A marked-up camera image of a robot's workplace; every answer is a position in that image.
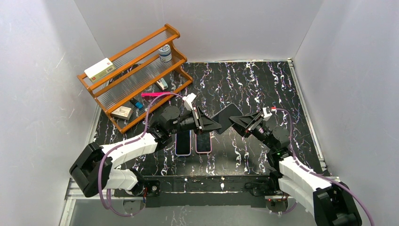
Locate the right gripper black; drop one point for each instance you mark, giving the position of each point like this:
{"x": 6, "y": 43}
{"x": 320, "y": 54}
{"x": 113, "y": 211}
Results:
{"x": 255, "y": 124}

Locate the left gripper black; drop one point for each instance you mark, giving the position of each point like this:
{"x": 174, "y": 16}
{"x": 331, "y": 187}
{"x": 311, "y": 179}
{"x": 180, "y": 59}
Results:
{"x": 199, "y": 119}

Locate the purple phone black screen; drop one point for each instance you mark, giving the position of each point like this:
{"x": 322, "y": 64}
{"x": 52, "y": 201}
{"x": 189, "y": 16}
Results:
{"x": 203, "y": 143}

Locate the black phone case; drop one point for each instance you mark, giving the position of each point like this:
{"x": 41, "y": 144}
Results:
{"x": 226, "y": 117}

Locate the dark teal phone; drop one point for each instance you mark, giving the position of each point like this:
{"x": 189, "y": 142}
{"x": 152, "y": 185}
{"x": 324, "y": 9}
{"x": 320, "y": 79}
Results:
{"x": 183, "y": 145}

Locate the pink phone case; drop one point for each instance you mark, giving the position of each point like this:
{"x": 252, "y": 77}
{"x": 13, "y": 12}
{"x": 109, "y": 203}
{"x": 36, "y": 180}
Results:
{"x": 202, "y": 151}

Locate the lilac phone case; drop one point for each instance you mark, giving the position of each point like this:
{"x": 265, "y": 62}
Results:
{"x": 182, "y": 153}

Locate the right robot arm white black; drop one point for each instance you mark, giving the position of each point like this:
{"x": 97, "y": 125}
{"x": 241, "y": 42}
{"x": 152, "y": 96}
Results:
{"x": 330, "y": 202}

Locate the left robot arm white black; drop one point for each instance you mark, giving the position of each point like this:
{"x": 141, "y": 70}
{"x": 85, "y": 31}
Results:
{"x": 96, "y": 167}

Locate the white teal stapler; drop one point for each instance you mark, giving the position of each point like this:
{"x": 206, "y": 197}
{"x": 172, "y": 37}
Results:
{"x": 162, "y": 84}

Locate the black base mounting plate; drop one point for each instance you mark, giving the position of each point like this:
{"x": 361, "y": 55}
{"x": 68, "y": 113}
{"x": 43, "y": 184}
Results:
{"x": 250, "y": 190}

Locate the blue black marker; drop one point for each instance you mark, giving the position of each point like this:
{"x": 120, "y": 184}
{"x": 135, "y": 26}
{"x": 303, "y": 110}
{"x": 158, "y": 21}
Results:
{"x": 136, "y": 103}

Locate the orange wooden shelf rack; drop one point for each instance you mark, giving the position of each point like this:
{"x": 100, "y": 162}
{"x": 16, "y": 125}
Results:
{"x": 138, "y": 67}

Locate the white blue round jar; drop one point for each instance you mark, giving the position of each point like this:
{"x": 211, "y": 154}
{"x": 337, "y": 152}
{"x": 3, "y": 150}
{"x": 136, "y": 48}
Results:
{"x": 165, "y": 53}

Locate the beige staples box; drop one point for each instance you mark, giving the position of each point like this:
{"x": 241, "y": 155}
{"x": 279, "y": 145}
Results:
{"x": 122, "y": 112}

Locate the white cardboard box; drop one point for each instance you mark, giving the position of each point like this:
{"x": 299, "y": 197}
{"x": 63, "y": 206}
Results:
{"x": 100, "y": 69}

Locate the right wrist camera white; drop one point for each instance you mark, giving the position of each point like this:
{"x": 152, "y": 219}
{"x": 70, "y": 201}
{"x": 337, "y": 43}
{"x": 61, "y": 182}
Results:
{"x": 267, "y": 112}

